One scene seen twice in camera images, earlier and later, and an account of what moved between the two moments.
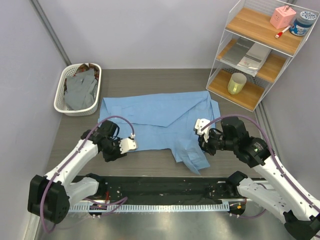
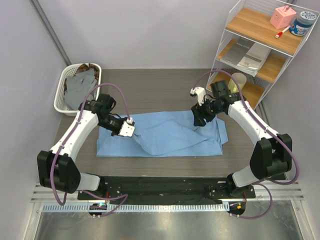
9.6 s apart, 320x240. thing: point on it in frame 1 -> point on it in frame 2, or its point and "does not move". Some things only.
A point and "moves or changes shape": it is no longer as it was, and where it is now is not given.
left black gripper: x=108 y=157 -> x=122 y=119
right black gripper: x=207 y=146 -> x=199 y=114
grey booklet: x=249 y=55 does not move
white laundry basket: x=59 y=105 does not move
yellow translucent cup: x=237 y=82 does not move
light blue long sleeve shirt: x=179 y=121 moves or changes shape
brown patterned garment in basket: x=86 y=66 does not move
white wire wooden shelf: x=261 y=37 does not move
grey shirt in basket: x=81 y=89 does not move
